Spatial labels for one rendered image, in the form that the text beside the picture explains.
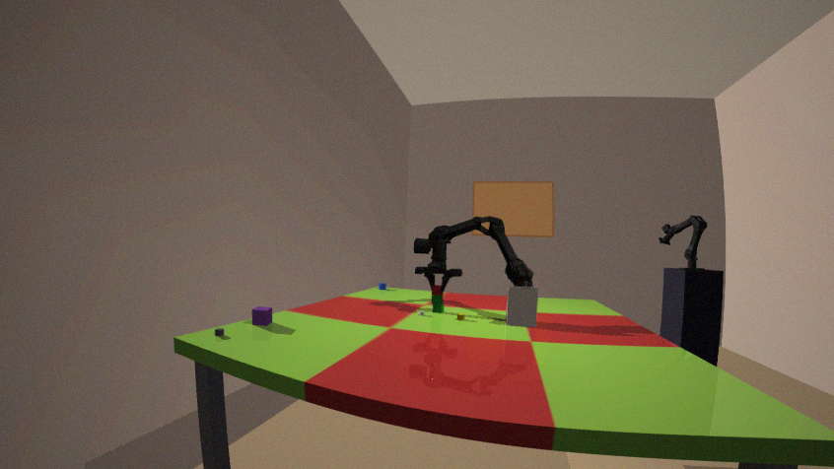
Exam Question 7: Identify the purple cube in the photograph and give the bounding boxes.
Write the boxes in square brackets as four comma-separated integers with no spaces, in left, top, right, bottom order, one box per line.
[251,306,273,326]

